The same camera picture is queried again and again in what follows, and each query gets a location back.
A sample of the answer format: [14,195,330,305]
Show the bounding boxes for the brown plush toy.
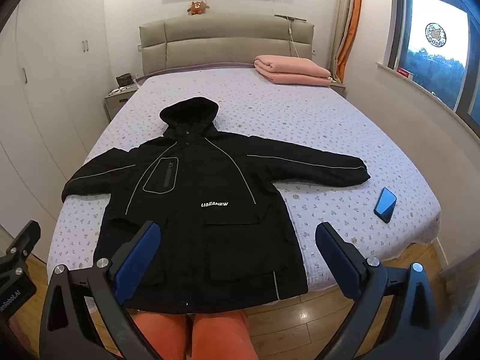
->
[187,0,211,16]

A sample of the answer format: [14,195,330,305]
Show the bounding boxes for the dark smartphone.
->
[374,187,397,224]

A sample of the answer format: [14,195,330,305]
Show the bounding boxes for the person's orange pants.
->
[133,308,260,360]

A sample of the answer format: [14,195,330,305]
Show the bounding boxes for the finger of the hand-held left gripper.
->
[5,220,41,267]

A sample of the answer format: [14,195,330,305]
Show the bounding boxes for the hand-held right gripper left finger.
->
[39,220,162,360]

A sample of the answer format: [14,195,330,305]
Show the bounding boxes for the white cable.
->
[288,20,301,60]

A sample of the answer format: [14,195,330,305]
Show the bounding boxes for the beige padded headboard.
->
[139,14,315,79]

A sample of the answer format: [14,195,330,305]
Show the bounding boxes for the black hooded jacket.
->
[62,97,371,315]

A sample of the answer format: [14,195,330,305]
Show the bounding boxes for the round window sticker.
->
[425,22,448,47]

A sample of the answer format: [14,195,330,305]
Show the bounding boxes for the bed with floral quilt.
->
[47,68,441,293]

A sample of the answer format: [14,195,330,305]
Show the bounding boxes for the folded pink blanket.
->
[254,55,331,87]

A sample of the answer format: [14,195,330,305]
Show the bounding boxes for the dark framed window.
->
[388,0,480,137]

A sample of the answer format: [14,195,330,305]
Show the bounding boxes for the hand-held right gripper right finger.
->
[315,222,447,360]

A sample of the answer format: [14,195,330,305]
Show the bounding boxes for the orange and white curtain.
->
[329,0,365,83]

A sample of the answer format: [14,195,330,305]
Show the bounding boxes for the grey nightstand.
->
[104,85,139,121]

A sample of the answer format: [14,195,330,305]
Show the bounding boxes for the white wardrobe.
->
[0,0,118,237]

